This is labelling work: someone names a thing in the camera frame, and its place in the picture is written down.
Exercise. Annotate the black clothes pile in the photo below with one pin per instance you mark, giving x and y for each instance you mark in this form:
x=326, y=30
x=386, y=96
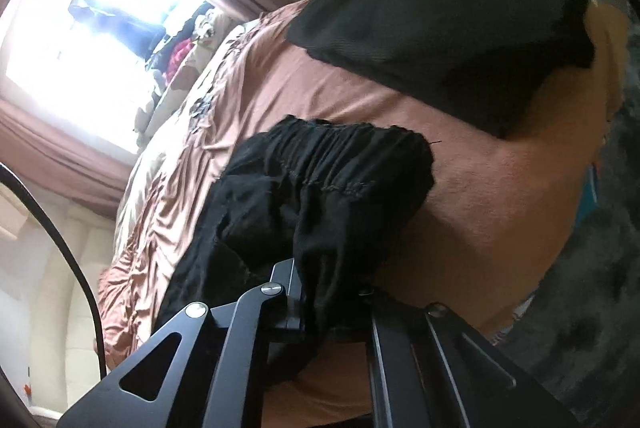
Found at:
x=440, y=23

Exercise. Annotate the long dark hanging garment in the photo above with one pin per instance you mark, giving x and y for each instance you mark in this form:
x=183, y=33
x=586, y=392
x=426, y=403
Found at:
x=130, y=33

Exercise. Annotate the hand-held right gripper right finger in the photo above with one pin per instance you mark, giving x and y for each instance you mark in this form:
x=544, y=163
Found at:
x=395, y=323

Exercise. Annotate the red clothing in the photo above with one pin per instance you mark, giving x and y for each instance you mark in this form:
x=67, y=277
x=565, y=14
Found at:
x=180, y=53

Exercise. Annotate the beige duvet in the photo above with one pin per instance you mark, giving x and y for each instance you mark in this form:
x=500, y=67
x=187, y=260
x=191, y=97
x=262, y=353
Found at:
x=145, y=158

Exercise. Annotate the cream leather headboard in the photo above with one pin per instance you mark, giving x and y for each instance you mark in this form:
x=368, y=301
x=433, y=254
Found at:
x=50, y=308

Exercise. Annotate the white plush toy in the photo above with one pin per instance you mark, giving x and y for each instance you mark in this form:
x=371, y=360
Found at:
x=212, y=26

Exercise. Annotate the brown blanket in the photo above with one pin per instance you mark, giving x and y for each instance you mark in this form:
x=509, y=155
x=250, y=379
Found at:
x=475, y=208

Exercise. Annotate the window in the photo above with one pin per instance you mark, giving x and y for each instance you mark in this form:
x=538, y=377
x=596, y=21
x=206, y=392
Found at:
x=75, y=83

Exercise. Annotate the person's right leg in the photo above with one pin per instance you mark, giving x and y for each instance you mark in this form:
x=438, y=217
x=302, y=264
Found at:
x=575, y=308

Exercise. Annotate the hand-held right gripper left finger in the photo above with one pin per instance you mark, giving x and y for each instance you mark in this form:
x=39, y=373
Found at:
x=287, y=298

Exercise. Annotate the cartoon print bed sheet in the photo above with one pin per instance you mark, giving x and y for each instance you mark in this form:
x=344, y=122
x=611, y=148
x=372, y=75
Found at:
x=587, y=203

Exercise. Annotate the dark clothes heap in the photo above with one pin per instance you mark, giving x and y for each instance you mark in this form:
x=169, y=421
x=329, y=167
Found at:
x=187, y=28

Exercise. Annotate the black pants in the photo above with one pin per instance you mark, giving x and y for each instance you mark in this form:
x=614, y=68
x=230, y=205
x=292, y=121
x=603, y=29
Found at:
x=325, y=188

